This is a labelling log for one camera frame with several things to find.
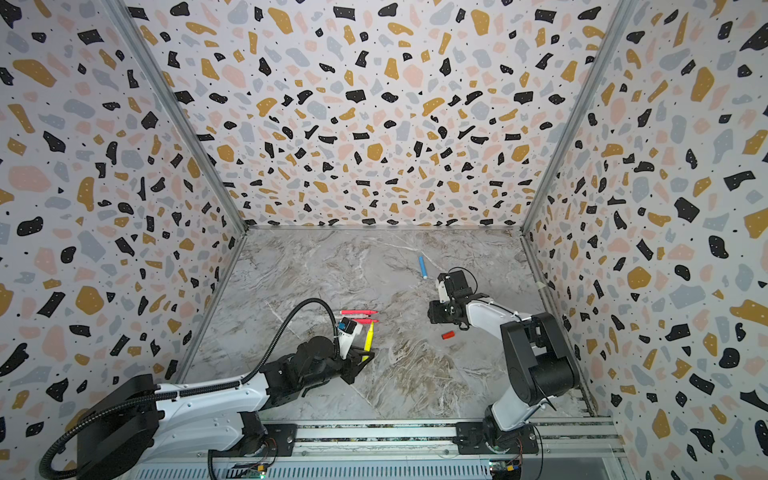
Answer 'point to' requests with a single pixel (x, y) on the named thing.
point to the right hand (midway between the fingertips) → (431, 306)
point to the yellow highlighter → (369, 340)
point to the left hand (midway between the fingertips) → (374, 352)
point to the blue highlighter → (423, 267)
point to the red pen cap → (448, 335)
